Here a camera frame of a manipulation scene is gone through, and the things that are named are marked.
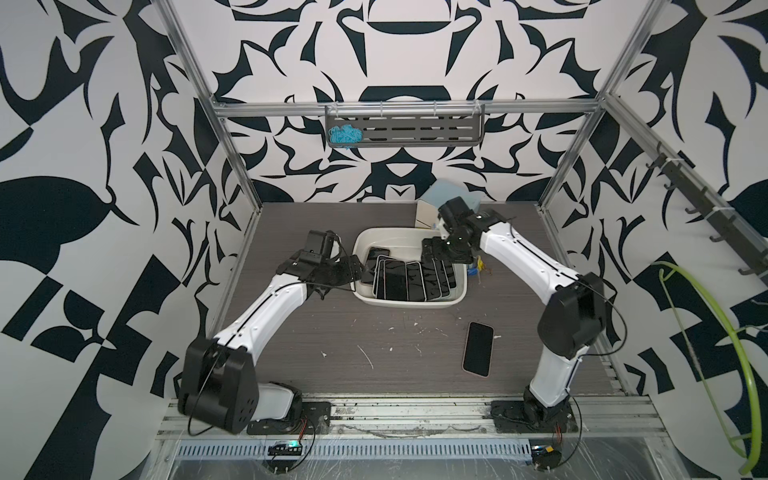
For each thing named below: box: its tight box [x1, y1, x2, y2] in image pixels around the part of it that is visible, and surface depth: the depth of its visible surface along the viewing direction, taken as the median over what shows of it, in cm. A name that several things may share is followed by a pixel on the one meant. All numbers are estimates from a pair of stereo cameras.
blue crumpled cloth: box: [328, 124, 363, 150], surface depth 93 cm
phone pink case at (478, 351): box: [462, 321, 495, 378], surface depth 86 cm
